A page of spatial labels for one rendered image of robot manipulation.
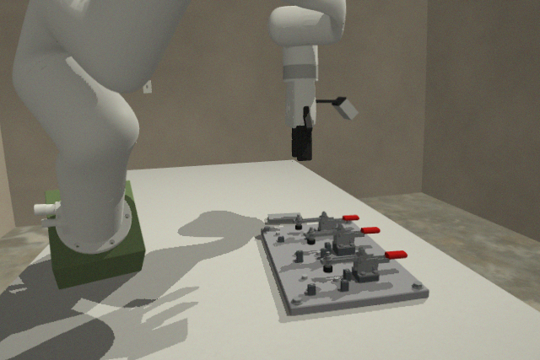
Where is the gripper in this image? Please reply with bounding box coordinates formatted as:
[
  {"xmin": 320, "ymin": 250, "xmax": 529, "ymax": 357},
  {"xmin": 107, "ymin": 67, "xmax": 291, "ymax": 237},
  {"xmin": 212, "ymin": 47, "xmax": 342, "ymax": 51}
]
[{"xmin": 284, "ymin": 78, "xmax": 318, "ymax": 161}]

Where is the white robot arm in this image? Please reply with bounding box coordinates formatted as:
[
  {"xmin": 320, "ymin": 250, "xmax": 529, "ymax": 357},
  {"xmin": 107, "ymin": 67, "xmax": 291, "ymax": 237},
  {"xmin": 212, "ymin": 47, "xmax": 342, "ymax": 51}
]
[{"xmin": 12, "ymin": 0, "xmax": 346, "ymax": 254}]

